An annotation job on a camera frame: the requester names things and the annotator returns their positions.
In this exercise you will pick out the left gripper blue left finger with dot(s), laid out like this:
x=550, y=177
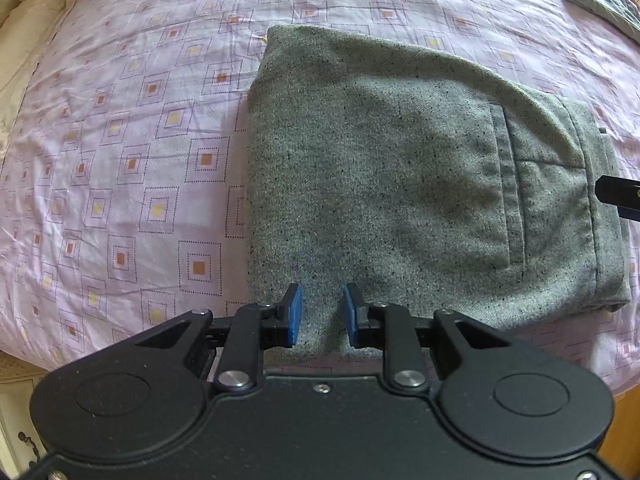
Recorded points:
x=254, y=329

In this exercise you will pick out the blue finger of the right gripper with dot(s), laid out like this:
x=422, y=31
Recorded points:
x=624, y=194

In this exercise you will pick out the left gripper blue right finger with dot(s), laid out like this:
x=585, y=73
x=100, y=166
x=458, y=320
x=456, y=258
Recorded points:
x=393, y=330

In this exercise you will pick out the grey speckled pants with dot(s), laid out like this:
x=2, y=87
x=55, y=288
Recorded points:
x=428, y=181

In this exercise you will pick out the white bedside cabinet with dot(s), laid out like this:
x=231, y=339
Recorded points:
x=21, y=447

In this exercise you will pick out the cream pillow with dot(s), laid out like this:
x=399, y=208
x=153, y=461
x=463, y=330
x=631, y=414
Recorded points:
x=25, y=34

